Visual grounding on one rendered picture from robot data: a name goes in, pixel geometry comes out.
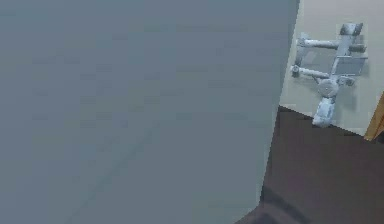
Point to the brown wooden furniture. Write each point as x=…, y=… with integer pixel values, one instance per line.
x=377, y=123

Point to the grey metal exercise machine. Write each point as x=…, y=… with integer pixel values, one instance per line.
x=343, y=50

